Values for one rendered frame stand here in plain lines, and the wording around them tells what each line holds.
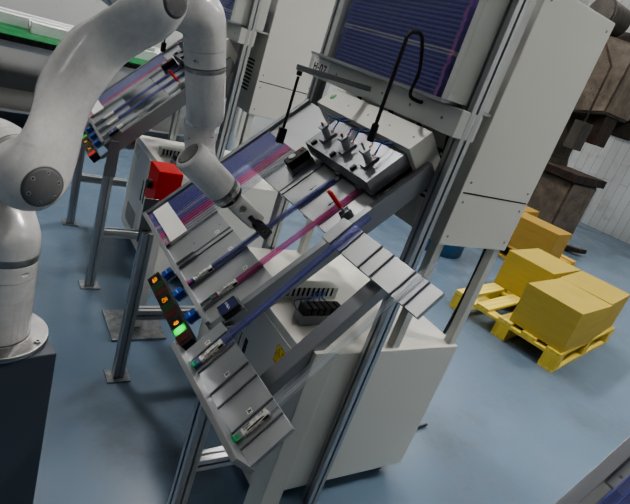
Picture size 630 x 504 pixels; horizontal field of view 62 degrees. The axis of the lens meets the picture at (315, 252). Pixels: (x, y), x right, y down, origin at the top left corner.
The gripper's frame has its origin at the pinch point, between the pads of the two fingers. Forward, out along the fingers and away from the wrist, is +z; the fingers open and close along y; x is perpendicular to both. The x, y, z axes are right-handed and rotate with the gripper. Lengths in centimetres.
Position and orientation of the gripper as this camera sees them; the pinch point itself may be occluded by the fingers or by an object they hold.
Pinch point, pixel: (262, 229)
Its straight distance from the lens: 146.6
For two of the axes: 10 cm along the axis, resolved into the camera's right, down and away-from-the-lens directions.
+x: -7.2, 6.9, -0.3
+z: 5.0, 5.5, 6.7
